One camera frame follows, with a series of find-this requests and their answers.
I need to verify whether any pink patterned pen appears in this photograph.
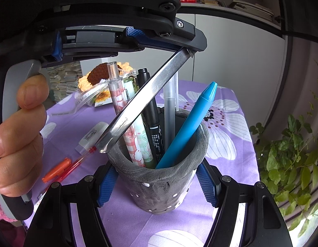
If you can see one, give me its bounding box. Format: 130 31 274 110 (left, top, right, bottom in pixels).
107 62 145 167

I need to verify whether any grey felt pen holder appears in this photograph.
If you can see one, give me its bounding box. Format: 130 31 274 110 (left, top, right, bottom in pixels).
108 123 209 215

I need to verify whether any green patterned pen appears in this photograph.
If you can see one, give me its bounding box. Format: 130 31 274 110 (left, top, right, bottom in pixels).
123 76 156 169

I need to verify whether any blue pen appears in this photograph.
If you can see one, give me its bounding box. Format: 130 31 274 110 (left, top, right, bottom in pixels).
156 82 218 169

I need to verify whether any black marker pen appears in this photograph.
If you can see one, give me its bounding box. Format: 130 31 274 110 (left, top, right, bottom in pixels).
137 68 164 163

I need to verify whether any clear frosted pen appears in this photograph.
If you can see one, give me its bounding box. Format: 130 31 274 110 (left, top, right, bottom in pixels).
164 72 178 151

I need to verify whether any left hand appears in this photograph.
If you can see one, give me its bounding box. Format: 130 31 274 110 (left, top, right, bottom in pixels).
0 74 49 197

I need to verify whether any stack of books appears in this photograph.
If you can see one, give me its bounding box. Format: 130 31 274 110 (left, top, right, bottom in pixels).
46 61 82 102

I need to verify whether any red pen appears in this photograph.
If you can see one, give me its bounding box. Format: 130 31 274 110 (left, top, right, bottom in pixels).
37 146 96 200

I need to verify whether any orange pen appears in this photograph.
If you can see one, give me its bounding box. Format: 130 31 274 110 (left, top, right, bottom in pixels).
42 157 72 183

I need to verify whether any crochet sunflower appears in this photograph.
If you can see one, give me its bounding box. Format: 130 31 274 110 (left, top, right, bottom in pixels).
78 62 133 91

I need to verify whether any green potted plant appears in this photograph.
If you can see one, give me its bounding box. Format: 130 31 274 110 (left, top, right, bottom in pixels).
249 58 318 238

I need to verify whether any sunflower gift card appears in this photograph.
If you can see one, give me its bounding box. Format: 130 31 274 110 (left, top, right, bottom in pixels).
94 89 112 107

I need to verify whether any purple floral tablecloth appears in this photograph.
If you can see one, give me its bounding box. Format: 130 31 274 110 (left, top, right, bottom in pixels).
41 87 259 246

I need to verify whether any white bookshelf cabinet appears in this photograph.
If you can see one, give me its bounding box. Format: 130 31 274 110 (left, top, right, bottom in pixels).
78 0 289 124

